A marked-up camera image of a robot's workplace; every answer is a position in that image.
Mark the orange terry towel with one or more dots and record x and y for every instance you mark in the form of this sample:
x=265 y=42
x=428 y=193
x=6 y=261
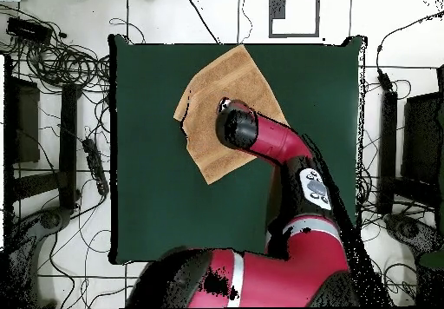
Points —
x=215 y=86

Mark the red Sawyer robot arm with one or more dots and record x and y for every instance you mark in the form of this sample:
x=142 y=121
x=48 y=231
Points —
x=277 y=142

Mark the dark green table cloth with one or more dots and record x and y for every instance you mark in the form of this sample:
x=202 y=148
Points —
x=156 y=218

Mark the black power strip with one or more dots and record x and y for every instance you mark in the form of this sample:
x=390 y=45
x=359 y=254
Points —
x=95 y=165

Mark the grey tripod base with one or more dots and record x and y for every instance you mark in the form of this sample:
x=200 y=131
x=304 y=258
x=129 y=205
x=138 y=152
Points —
x=52 y=218
x=409 y=229

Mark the black electronics box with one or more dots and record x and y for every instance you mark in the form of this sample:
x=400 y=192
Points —
x=27 y=29

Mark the grey floor outlet frame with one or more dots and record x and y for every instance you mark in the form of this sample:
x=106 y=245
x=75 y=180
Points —
x=277 y=8

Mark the black metal frame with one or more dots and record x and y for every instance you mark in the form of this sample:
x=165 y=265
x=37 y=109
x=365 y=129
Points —
x=67 y=132
x=421 y=132

